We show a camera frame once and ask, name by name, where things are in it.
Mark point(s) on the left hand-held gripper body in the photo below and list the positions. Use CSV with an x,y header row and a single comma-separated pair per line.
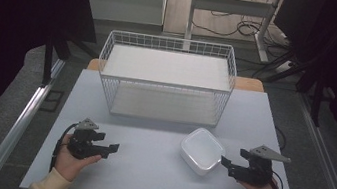
x,y
81,144

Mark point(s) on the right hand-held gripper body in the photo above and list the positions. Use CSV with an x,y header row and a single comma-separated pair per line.
x,y
257,172

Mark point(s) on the white square bowl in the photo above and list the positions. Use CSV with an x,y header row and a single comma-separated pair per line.
x,y
201,151

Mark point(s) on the person's left hand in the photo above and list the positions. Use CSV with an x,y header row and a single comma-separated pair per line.
x,y
68,164

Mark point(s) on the black stand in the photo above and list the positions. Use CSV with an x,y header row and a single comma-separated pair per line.
x,y
48,63
317,103

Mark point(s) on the white power strip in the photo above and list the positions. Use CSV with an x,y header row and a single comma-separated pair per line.
x,y
284,66

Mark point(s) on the white desk frame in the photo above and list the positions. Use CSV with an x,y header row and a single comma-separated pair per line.
x,y
233,6

